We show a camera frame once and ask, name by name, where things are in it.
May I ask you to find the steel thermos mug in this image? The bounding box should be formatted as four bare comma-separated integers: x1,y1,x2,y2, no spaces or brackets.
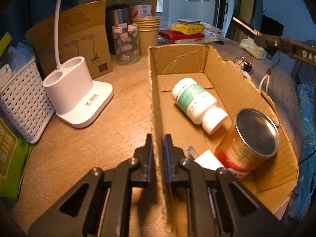
106,4,131,56

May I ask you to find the printed drinking glass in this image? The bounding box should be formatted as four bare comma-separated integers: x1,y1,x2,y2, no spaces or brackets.
112,23,141,65

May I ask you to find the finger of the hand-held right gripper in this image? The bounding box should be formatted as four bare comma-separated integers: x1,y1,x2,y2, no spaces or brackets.
232,17,282,55

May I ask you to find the clear plastic water bottle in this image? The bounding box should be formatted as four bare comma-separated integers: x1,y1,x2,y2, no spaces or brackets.
130,0,153,20

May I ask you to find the clear plastic bag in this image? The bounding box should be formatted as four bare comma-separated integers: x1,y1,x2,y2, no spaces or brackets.
6,41,36,70

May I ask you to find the light blue printed blanket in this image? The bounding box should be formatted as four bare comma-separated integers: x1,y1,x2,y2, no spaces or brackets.
288,79,316,221

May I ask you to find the red book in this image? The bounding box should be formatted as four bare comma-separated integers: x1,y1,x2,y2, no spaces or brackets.
159,29,205,41

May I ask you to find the pale yellow tissue pack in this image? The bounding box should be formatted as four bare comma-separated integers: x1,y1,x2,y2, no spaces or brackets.
239,38,268,60

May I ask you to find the white pill bottle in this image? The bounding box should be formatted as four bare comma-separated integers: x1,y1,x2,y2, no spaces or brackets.
171,78,228,135

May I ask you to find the white desk lamp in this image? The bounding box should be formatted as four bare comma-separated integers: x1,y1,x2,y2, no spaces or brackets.
42,0,114,129

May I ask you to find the yellow wet wipes packet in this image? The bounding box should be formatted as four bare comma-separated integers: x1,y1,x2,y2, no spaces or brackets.
169,22,206,35

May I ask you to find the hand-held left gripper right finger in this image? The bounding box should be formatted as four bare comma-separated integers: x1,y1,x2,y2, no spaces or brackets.
164,134,288,237

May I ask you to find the dark blue curtain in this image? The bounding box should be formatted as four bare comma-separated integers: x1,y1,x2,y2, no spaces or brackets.
0,0,77,45

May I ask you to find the white cord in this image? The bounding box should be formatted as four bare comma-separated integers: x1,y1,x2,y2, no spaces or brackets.
259,68,273,92

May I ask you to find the red tin can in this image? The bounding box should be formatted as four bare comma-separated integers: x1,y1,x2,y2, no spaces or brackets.
214,109,280,180

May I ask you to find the black-framed sliding glass door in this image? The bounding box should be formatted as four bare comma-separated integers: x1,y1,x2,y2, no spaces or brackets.
215,0,241,34

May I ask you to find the cardboard box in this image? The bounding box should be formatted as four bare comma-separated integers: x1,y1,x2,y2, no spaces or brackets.
148,44,300,237

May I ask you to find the white woven plastic basket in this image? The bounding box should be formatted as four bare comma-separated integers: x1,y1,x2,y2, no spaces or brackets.
0,60,55,144

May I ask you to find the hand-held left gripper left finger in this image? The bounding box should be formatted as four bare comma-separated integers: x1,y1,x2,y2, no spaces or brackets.
28,134,154,237

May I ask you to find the brown lamp packaging box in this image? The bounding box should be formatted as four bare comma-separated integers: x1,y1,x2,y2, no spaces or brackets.
27,0,114,81

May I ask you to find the narrow yellow curtain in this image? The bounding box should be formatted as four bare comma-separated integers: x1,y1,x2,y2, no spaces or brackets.
232,0,257,42

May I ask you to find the black wristwatch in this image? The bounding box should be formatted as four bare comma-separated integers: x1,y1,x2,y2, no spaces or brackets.
234,56,253,72

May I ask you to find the open white carton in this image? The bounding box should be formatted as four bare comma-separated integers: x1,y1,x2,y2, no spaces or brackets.
201,22,224,39

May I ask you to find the black television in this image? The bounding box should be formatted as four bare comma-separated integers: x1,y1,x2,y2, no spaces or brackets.
257,15,284,39

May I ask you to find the white charger plug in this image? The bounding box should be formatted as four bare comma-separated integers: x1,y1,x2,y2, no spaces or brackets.
194,150,224,171

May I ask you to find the white and grey power bank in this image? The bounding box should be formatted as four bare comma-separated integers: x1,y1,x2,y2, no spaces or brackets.
178,17,200,25

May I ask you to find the green printed packet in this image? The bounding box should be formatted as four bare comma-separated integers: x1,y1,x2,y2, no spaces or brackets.
0,115,34,199

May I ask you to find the stack of brown paper cups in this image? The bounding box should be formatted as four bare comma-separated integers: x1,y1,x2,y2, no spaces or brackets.
132,16,160,57

